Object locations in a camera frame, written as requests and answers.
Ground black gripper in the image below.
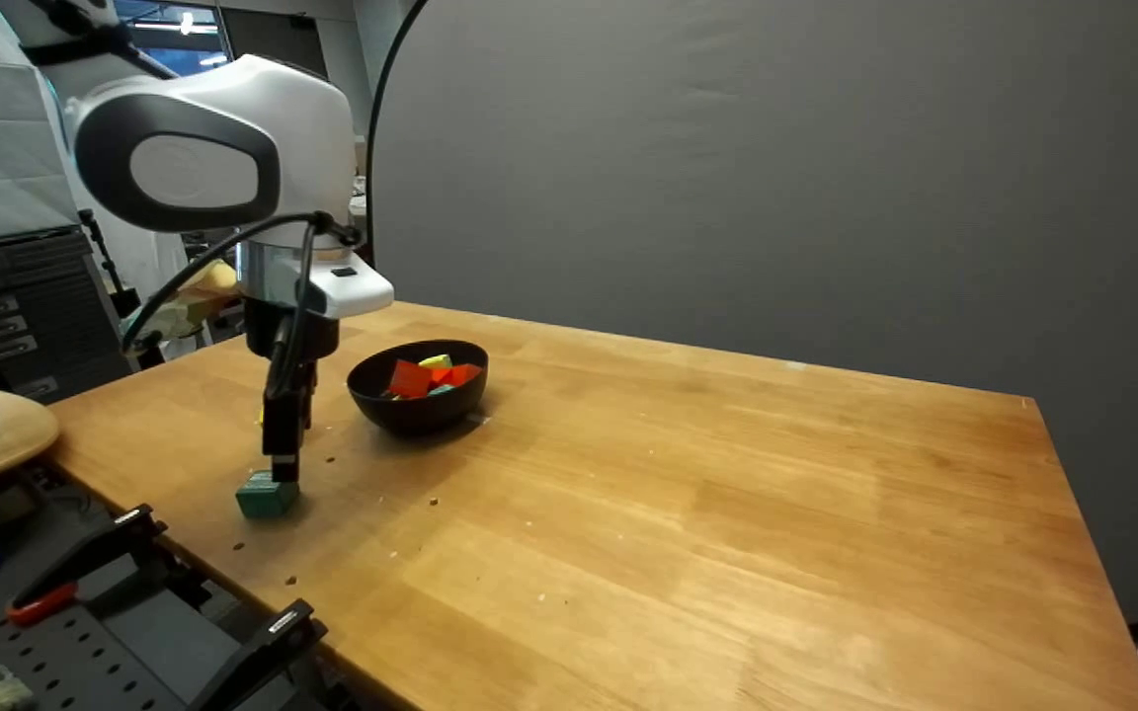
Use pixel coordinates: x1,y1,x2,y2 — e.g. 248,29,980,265
246,302,341,482

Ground large green block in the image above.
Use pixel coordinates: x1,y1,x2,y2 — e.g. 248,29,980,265
236,474,302,523

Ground orange-red block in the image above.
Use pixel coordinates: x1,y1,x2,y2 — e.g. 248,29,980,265
446,363,482,386

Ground large red block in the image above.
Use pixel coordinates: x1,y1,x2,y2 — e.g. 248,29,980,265
386,358,432,399

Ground pale yellow block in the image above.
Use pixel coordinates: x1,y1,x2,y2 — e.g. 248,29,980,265
419,352,454,373

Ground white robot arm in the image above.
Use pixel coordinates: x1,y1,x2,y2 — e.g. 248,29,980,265
7,0,390,490

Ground black bowl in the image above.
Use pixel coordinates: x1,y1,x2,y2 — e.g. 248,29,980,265
349,340,490,437

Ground black equipment case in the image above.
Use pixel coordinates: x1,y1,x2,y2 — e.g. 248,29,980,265
0,224,129,404

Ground black perforated side table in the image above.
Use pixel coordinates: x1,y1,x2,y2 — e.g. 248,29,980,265
0,466,369,711

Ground grey round backdrop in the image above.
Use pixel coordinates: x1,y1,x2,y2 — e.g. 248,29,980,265
371,0,1138,620

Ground robot cable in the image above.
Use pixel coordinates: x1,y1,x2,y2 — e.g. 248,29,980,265
117,211,369,355

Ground black clamp orange handle near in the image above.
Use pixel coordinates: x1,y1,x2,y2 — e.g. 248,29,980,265
184,602,323,711

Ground black clamp orange handle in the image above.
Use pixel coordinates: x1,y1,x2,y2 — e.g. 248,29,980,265
3,506,165,627
184,602,323,711

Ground black clamp orange handle far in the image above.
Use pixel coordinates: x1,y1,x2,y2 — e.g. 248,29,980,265
3,506,165,627

